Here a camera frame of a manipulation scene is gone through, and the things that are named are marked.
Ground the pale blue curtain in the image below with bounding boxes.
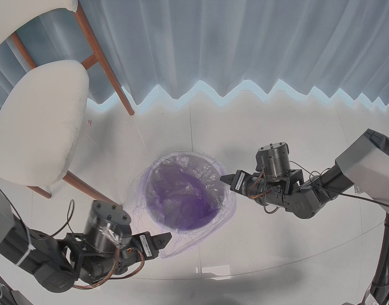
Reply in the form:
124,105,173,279
0,0,389,127

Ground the white trash bin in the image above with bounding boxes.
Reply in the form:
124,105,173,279
144,151,230,231

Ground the black cable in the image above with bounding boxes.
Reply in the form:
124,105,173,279
290,161,389,209
43,199,75,238

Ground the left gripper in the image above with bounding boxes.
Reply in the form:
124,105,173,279
128,232,160,266

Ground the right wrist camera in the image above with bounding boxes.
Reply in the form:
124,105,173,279
256,148,267,172

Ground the white cushioned wooden chair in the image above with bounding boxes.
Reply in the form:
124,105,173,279
0,0,135,207

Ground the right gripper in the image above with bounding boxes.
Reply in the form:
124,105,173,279
233,170,263,202

